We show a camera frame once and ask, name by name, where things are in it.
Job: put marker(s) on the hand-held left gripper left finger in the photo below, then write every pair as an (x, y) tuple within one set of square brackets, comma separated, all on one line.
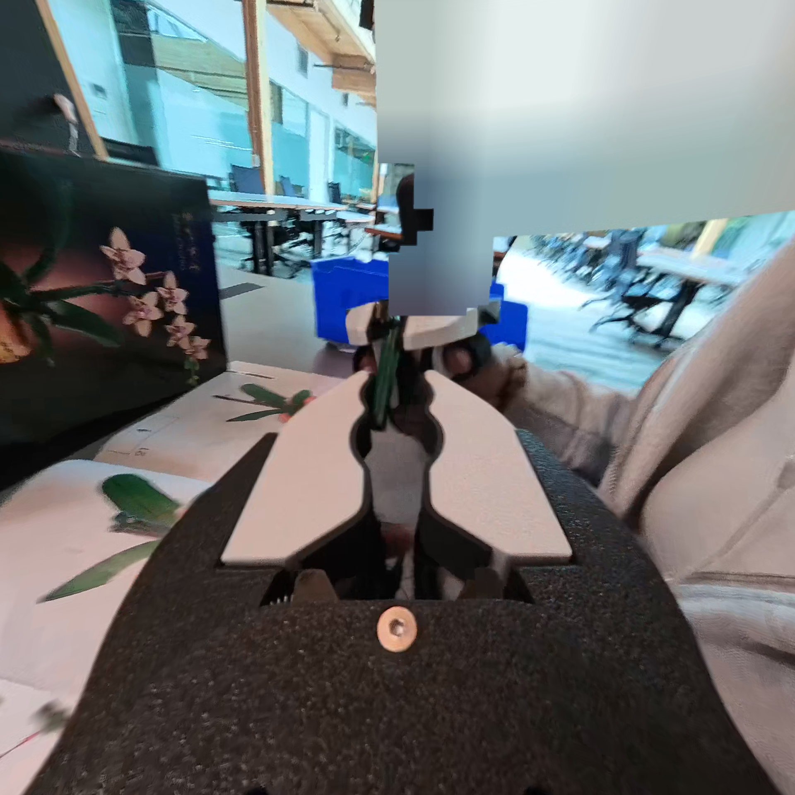
[(298, 490)]

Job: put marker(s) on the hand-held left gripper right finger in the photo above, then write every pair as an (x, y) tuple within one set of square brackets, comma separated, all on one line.
[(497, 490)]

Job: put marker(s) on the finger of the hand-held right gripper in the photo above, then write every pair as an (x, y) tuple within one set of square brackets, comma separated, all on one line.
[(363, 323), (441, 329)]

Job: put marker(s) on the dark green toy stem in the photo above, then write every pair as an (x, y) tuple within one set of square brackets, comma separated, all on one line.
[(384, 385)]

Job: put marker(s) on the person's right forearm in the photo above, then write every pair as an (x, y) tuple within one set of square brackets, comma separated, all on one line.
[(559, 416)]

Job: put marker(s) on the grey desk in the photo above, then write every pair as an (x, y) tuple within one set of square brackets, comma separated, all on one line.
[(273, 329)]

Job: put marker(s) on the person's right hand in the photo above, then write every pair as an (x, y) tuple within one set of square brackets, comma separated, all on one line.
[(509, 376)]

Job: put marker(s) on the blue plastic bin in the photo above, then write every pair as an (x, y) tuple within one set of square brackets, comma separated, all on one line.
[(341, 285)]

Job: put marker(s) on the open building instruction booklet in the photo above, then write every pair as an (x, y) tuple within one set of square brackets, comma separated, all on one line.
[(205, 435)]

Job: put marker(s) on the white top office table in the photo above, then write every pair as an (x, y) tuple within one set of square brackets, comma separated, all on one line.
[(279, 202), (689, 267)]

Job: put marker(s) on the black office chair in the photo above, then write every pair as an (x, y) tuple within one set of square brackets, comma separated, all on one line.
[(633, 304)]

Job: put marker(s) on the black orchid toy set box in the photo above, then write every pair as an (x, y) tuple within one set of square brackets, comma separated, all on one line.
[(93, 385)]

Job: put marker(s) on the wooden pillar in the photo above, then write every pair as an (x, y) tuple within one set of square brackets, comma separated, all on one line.
[(258, 93)]

